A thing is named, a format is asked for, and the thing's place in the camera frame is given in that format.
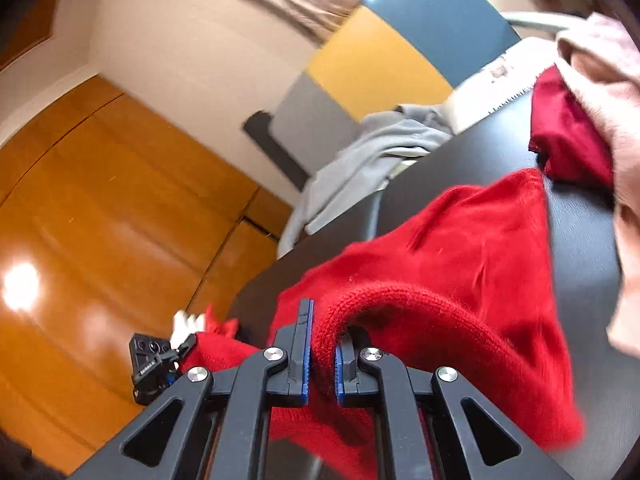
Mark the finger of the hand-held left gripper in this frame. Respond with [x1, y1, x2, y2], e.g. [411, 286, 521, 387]
[167, 334, 197, 387]

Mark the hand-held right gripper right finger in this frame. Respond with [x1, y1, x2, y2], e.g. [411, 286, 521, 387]
[334, 327, 571, 480]

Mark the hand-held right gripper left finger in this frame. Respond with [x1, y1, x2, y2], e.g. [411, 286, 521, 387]
[75, 298, 316, 480]

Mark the red fuzzy sweater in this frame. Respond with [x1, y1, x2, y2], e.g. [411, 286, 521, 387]
[177, 167, 586, 480]

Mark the orange wooden wardrobe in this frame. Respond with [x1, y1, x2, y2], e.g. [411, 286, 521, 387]
[0, 0, 293, 476]

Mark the grey garment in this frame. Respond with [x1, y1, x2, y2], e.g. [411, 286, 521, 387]
[277, 104, 453, 258]

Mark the grey yellow blue armchair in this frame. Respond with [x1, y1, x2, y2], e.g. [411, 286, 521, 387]
[272, 0, 576, 196]

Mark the white printed cushion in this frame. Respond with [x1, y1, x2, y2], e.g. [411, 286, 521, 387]
[445, 40, 558, 133]

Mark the dark red cloth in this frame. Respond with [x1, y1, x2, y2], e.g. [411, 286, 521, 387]
[528, 66, 616, 188]

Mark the pink garment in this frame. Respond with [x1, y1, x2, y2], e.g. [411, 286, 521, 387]
[555, 12, 640, 356]

